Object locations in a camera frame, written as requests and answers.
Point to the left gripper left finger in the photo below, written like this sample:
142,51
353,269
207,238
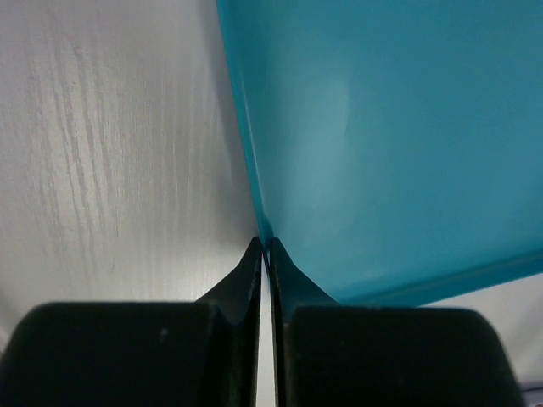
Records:
200,353

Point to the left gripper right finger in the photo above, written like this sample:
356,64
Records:
327,354

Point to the teal box lid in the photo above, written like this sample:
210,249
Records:
393,147

